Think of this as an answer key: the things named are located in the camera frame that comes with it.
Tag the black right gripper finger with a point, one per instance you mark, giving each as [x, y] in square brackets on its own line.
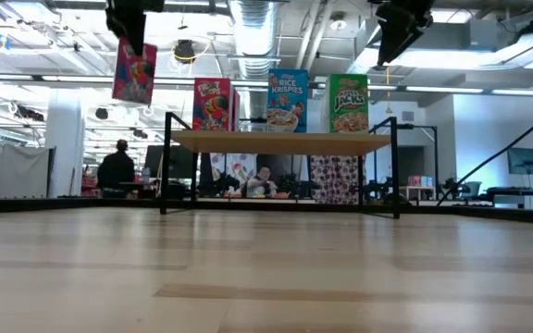
[393, 41]

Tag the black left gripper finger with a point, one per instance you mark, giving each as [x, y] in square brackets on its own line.
[132, 32]

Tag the green Apple Jacks cereal box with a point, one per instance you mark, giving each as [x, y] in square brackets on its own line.
[349, 104]

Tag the blue Rice Krispies cereal box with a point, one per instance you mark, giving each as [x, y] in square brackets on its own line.
[288, 102]

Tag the black background robot arm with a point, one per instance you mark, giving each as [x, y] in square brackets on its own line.
[225, 182]
[461, 187]

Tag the grey monitor on arm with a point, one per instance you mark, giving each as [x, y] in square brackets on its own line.
[523, 161]

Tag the wooden shelf with black legs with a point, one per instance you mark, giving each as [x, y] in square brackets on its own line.
[280, 141]

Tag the long ceiling light bar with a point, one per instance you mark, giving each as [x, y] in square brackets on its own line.
[63, 79]

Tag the white round column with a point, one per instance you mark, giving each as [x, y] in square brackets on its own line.
[65, 143]

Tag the person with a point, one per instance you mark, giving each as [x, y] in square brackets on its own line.
[261, 185]
[116, 168]

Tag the black monitor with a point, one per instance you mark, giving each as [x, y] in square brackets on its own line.
[181, 162]

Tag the pink and blue small boxes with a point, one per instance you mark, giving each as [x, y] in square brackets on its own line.
[420, 181]

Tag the black white patterned panel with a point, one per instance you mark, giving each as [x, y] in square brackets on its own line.
[336, 178]

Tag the white panel with coloured dots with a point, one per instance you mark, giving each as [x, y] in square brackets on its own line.
[239, 166]

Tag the grey partition screen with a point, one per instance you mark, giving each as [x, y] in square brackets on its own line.
[16, 171]

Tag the black desk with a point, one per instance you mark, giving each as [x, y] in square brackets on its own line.
[518, 190]

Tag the silver smooth ventilation duct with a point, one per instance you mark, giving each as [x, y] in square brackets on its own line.
[368, 37]

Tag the black overhead camera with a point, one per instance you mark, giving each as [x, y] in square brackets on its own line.
[184, 50]

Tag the black metal rack frame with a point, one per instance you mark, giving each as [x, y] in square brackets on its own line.
[421, 127]

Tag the silver ribbed ventilation duct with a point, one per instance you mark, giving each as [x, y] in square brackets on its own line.
[255, 37]

